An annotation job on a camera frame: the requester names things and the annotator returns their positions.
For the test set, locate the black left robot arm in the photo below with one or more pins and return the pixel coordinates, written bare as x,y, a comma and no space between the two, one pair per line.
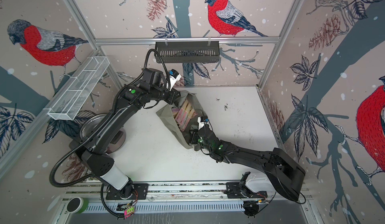
92,149

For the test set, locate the pink small circuit board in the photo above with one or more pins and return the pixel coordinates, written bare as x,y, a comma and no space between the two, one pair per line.
129,212

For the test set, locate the green black tape roll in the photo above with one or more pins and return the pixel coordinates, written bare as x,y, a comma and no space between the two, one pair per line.
77,205

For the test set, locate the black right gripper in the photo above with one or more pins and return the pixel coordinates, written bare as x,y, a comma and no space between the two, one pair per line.
193,137

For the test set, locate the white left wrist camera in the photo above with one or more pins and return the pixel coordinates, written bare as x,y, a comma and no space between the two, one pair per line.
174,77

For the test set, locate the black hanging wire basket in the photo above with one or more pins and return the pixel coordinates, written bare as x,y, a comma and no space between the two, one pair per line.
188,52

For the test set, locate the round steel plate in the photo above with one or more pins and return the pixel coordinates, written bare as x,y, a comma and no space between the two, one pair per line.
93,125

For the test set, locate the pink wooden folding fan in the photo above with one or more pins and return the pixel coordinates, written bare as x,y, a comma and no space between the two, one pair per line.
191,115

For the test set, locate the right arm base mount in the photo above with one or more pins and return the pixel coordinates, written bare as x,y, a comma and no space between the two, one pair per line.
238,190

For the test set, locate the green canvas tote bag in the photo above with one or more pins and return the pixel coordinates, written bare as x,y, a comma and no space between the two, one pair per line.
165,115

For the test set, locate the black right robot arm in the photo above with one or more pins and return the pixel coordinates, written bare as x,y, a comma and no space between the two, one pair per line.
285,174

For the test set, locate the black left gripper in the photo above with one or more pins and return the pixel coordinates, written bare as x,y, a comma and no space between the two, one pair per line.
174,94

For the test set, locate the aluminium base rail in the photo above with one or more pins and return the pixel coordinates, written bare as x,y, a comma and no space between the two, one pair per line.
171,190

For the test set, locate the black right base connector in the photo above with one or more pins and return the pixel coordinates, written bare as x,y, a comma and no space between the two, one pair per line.
251,208

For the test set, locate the white mesh wall shelf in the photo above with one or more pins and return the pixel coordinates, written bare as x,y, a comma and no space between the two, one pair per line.
81,86

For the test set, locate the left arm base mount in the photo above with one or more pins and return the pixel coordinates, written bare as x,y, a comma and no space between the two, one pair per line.
135,191

